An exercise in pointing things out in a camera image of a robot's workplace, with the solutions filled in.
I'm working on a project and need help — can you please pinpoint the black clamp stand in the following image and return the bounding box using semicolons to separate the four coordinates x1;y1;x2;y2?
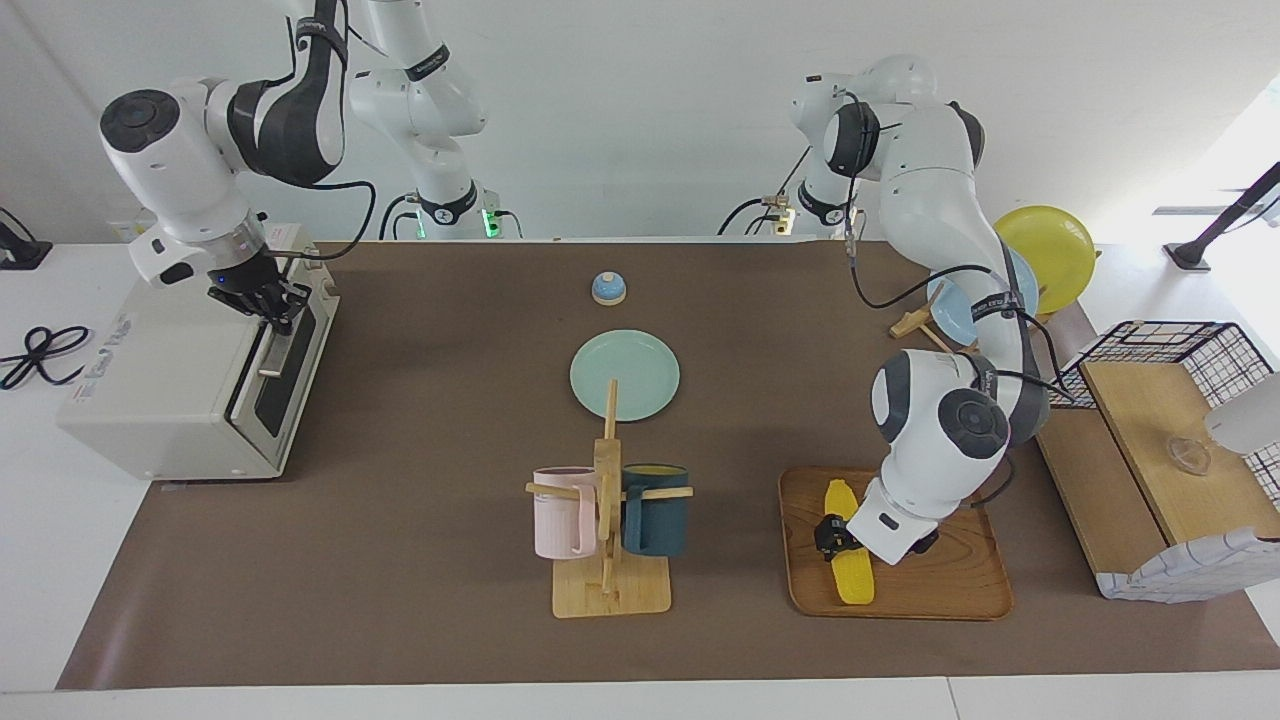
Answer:
0;207;53;271

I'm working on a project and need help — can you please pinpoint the pink mug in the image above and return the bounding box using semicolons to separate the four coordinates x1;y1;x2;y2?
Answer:
531;466;598;560

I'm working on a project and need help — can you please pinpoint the black right arm gripper cable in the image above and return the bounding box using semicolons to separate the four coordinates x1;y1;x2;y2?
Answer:
285;0;379;263

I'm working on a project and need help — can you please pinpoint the beige toaster oven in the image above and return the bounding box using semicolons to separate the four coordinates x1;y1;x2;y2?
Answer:
55;222;341;483

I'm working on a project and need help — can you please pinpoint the blurred white round object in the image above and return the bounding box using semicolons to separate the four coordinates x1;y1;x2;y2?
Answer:
1205;372;1280;456

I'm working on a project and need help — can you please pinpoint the black angled pole stand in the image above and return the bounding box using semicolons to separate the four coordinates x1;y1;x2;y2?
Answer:
1163;160;1280;273

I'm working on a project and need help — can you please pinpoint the coiled black cable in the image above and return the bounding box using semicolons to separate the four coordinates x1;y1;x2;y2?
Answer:
0;325;93;391

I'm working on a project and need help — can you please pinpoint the black wire basket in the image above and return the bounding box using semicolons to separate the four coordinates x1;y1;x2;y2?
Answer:
1025;320;1280;506

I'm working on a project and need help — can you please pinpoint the wooden plate rack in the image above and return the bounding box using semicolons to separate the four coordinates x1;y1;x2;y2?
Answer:
889;280;1051;353

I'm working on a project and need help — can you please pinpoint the black arm gripper cable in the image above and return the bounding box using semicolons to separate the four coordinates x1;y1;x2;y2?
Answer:
285;0;379;263
840;90;1086;506

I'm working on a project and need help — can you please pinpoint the black left arm gripper cable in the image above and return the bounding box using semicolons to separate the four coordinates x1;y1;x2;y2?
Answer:
840;90;1086;506

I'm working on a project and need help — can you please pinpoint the yellow corn cob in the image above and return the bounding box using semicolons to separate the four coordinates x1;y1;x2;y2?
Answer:
825;479;876;606

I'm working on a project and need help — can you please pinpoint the wooden serving tray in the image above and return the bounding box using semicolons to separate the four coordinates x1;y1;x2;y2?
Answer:
778;466;1014;622

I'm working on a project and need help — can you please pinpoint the brown table mat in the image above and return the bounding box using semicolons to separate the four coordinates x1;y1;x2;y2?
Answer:
55;240;1280;691

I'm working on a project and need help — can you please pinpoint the light green plate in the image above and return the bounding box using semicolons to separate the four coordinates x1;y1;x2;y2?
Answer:
569;330;681;423

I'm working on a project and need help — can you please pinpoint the white grid patterned cloth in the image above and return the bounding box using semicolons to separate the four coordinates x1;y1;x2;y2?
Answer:
1095;527;1280;604

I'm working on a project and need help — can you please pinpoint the wooden shelf box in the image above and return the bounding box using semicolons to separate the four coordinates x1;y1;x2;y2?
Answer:
1027;358;1280;601

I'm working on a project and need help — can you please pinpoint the dark teal mug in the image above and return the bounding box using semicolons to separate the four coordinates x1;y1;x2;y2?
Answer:
620;463;691;558

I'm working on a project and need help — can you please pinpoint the white outlet box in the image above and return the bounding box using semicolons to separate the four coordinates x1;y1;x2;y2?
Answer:
108;205;161;244

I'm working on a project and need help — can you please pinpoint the black base cable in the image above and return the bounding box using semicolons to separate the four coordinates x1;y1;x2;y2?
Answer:
378;193;526;241
718;150;796;238

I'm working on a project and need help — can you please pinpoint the small clear glass dish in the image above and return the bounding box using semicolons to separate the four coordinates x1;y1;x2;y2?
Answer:
1165;435;1213;476

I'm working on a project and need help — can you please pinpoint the light blue plate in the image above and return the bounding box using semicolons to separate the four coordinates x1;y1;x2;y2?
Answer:
926;245;1041;346

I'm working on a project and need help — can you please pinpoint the yellow plate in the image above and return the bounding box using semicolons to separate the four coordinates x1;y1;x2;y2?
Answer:
993;205;1097;316

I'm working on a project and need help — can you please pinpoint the wooden mug rack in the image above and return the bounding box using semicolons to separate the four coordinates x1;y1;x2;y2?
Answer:
525;378;694;619

